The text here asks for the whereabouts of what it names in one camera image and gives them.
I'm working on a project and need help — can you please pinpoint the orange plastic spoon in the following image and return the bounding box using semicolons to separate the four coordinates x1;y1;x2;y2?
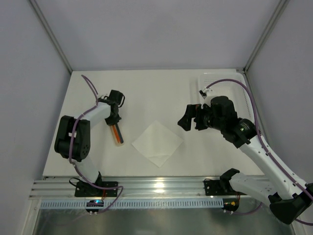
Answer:
111;125;118;143

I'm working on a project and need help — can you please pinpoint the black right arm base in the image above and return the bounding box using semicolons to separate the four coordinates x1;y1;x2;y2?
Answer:
203;168;240;196

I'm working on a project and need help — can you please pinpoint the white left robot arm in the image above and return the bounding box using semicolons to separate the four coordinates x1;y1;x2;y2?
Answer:
54;90;125;189

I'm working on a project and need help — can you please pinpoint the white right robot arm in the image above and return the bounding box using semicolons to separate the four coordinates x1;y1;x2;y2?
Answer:
178;96;313;224

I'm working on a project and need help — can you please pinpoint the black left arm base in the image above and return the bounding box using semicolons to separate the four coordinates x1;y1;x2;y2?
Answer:
68;177;118;197

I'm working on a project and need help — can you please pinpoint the white paper napkin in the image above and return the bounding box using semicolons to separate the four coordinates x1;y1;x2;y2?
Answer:
132;121;183;168

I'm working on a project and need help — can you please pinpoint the white perforated plastic basket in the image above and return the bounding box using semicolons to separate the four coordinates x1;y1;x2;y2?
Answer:
198;72;254;122

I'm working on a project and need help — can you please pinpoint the beige utensil case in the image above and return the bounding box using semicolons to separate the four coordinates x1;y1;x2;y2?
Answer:
110;124;124;146

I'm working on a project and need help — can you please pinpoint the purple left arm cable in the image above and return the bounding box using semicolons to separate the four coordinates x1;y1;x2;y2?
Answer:
53;74;124;221

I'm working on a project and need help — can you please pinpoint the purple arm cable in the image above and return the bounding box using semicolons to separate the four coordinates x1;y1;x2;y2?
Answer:
204;78;313;226
53;74;124;221

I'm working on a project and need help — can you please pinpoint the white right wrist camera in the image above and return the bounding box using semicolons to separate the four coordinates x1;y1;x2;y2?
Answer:
199;88;213;99

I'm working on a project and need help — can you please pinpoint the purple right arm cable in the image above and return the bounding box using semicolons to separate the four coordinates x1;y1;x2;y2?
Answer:
204;78;313;226

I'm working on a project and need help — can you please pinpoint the aluminium front rail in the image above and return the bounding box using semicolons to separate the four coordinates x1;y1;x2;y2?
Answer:
29;176;218;198

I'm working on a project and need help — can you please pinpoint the slotted white cable duct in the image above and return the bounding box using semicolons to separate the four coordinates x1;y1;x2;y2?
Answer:
40;198;224;210

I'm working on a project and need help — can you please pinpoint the right aluminium frame post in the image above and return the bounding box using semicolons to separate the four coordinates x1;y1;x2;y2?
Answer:
243;0;290;74

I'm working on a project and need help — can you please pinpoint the aluminium frame post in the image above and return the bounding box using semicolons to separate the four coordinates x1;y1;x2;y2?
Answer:
28;0;73;74
243;0;290;74

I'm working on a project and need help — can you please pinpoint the left aluminium frame post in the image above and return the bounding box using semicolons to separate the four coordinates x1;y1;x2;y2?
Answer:
28;0;73;74

